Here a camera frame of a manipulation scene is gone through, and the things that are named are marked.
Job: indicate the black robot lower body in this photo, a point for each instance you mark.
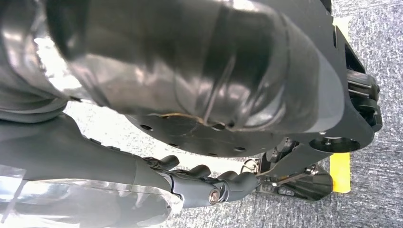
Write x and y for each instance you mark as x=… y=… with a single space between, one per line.
x=189 y=138

